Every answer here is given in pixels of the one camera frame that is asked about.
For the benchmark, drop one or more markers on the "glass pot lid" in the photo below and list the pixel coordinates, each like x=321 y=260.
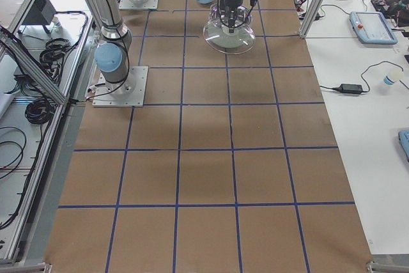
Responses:
x=217 y=36

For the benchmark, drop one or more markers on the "aluminium frame post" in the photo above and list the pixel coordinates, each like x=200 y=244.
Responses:
x=316 y=1

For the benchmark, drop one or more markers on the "black power brick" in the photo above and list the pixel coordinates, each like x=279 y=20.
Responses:
x=355 y=89

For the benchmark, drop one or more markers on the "aluminium frame rail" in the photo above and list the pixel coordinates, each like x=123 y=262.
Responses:
x=43 y=45

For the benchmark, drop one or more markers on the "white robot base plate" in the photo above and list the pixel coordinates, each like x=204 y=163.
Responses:
x=131 y=93

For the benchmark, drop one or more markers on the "paper cup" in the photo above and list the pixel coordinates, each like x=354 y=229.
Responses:
x=391 y=78

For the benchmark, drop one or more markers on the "pale green pot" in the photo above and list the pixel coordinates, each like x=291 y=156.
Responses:
x=243 y=14

